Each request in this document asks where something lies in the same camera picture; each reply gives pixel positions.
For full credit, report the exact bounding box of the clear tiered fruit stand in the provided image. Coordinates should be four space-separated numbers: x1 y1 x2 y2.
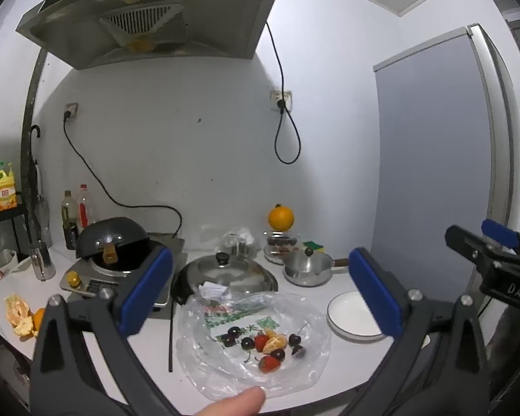
262 227 300 265

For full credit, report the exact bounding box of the yellow detergent bottle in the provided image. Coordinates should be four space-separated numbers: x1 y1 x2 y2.
0 161 18 212

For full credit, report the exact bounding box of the person's left hand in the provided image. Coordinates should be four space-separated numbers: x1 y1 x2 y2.
190 387 267 416

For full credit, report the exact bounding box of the black umbrella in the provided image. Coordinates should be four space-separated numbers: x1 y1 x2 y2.
21 125 44 248

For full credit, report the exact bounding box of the metal cup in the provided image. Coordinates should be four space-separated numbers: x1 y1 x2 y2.
225 236 250 255

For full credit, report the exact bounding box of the black cooker cable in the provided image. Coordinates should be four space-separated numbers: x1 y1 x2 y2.
62 110 183 239

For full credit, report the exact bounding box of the clear printed plastic bag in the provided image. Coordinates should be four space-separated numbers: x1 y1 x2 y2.
175 291 332 401

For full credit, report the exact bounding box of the black hood cable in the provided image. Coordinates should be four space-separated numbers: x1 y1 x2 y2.
265 21 302 165

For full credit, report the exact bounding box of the peeled tangerine piece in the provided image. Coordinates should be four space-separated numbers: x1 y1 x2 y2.
13 318 37 338

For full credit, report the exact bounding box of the small steel pot with lid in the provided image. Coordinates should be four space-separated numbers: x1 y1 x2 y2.
283 247 349 287

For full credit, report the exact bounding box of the glass lid with black knob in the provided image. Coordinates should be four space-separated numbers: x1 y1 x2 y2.
180 251 279 300

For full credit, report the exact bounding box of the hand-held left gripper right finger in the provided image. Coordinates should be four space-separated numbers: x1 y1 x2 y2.
336 247 490 416

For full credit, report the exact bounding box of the black shelf rack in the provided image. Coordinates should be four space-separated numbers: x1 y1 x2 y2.
0 203 29 291

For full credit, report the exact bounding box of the glass cup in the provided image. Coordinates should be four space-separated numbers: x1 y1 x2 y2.
29 243 56 280

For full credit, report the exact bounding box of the white paper slip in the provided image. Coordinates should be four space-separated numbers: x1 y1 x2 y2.
199 281 228 300

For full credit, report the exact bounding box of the black wok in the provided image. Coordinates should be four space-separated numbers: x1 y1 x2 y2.
76 217 157 276

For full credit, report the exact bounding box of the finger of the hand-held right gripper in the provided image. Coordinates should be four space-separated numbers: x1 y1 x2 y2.
481 219 520 265
444 224 510 275

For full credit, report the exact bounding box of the grey refrigerator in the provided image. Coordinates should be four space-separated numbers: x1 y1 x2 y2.
373 23 520 295

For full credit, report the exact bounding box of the white plate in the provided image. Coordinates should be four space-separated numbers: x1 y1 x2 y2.
327 291 432 349

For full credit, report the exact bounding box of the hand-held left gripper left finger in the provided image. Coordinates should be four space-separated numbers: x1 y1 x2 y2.
29 245 187 416

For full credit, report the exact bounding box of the dark oil bottle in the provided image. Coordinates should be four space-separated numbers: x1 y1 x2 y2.
61 191 79 251

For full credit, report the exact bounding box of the steel induction cooker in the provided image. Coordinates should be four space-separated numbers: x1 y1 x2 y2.
60 232 187 308

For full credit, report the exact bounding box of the crumpled clear plastic bag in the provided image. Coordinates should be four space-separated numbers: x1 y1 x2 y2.
199 224 263 256

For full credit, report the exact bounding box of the whole orange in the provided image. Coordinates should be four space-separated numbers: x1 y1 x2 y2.
268 203 295 231

